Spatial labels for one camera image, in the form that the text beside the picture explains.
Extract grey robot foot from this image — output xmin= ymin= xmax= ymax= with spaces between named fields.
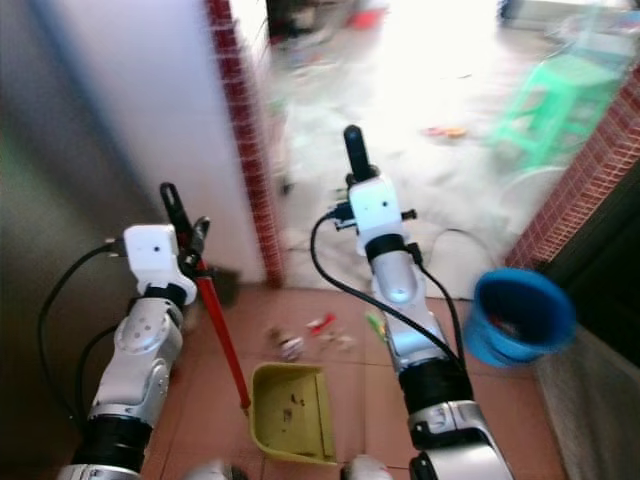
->
xmin=182 ymin=460 xmax=247 ymax=480
xmin=340 ymin=454 xmax=405 ymax=480

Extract red litter scrap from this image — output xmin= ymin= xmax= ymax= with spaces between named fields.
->
xmin=304 ymin=312 xmax=337 ymax=337

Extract grey right robot foot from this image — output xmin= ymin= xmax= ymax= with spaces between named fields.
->
xmin=340 ymin=454 xmax=405 ymax=480

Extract red brick door frame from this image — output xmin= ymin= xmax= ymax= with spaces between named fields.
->
xmin=205 ymin=0 xmax=286 ymax=289

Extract red brick low wall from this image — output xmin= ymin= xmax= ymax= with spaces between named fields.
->
xmin=503 ymin=62 xmax=640 ymax=271

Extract crumpled grey litter piece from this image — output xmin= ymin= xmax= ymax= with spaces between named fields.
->
xmin=268 ymin=326 xmax=307 ymax=363

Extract red basin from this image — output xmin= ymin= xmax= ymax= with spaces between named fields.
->
xmin=346 ymin=6 xmax=389 ymax=31

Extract grey left robot foot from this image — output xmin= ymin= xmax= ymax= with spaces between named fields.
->
xmin=182 ymin=460 xmax=247 ymax=480

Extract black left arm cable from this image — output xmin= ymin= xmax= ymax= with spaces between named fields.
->
xmin=36 ymin=240 xmax=129 ymax=431

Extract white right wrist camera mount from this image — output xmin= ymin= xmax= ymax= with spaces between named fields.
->
xmin=347 ymin=175 xmax=411 ymax=243

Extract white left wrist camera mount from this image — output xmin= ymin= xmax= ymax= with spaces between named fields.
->
xmin=123 ymin=224 xmax=197 ymax=304

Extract green plastic stool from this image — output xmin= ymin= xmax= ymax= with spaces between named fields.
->
xmin=492 ymin=52 xmax=625 ymax=173

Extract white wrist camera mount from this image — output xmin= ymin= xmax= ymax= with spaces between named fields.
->
xmin=347 ymin=175 xmax=411 ymax=243
xmin=123 ymin=224 xmax=197 ymax=304

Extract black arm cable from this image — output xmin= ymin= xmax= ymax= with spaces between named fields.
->
xmin=36 ymin=240 xmax=129 ymax=431
xmin=308 ymin=206 xmax=471 ymax=367

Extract orange toy on floor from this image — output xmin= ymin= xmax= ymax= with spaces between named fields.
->
xmin=420 ymin=123 xmax=470 ymax=141

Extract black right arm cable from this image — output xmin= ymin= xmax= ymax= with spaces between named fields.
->
xmin=308 ymin=206 xmax=471 ymax=367

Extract blue plastic bucket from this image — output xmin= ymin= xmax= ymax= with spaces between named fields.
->
xmin=463 ymin=266 xmax=580 ymax=369

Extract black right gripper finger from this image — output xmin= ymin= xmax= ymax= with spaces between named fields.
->
xmin=343 ymin=124 xmax=375 ymax=185

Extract yellow dustpan with red handle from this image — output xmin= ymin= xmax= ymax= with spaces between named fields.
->
xmin=196 ymin=268 xmax=340 ymax=467

